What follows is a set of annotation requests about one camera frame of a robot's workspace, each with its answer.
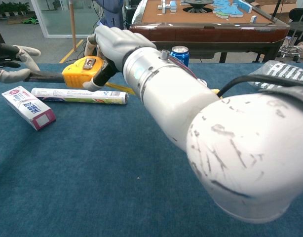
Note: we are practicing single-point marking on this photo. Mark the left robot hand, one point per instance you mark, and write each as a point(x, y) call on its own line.
point(13, 75)

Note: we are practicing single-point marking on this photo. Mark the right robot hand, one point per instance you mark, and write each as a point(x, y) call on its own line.
point(117, 43)

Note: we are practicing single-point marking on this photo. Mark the yellow tape measure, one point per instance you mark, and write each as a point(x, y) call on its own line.
point(75, 74)

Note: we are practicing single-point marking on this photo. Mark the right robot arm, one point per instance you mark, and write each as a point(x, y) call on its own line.
point(191, 111)

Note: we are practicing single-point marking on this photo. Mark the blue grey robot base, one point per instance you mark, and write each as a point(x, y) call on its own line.
point(112, 12)

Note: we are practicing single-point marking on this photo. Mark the white purple toothpaste box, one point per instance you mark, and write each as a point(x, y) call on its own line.
point(28, 108)

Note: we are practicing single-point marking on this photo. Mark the wooden pole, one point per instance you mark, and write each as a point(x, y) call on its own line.
point(72, 24)

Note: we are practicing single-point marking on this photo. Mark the stacked mahjong tile cluster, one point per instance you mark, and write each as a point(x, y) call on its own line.
point(167, 6)

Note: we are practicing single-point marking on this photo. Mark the white toothpaste tube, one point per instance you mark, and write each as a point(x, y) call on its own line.
point(75, 95)

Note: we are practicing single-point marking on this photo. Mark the blue drink can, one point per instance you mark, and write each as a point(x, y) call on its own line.
point(182, 54)

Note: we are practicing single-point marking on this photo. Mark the potted green plants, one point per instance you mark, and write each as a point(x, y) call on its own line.
point(11, 8)

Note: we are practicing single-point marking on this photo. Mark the brown mahjong table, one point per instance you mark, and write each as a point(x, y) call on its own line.
point(203, 32)

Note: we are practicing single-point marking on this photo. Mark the blue mahjong tile pile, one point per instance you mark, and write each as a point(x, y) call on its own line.
point(230, 10)

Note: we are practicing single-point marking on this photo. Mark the blue table mat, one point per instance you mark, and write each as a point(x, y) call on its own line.
point(92, 172)

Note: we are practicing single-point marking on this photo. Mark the single white blue mahjong tile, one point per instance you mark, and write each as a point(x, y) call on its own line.
point(253, 19)

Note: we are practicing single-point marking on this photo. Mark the cardboard box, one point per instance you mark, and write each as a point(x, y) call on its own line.
point(272, 10)

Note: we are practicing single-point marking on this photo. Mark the striped cloth in plastic bag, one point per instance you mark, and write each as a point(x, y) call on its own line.
point(282, 70)

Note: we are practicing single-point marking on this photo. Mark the black office chair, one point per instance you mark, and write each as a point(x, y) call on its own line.
point(298, 14)

